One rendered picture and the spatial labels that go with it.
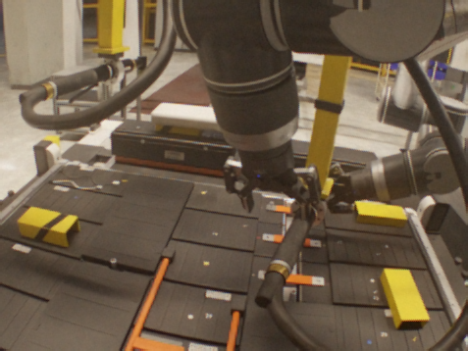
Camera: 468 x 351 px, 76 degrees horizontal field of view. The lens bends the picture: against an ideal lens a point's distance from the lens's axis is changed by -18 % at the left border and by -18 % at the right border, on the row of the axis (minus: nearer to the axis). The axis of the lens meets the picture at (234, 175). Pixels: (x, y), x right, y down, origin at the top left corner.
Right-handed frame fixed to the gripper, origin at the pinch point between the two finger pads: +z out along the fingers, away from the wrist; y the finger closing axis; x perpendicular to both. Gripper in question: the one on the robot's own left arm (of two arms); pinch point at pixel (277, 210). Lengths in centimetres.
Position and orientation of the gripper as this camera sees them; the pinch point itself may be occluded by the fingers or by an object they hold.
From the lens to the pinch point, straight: 58.8
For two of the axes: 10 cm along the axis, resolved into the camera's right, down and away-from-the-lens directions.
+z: 2.0, 7.2, 6.7
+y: 9.2, 1.0, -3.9
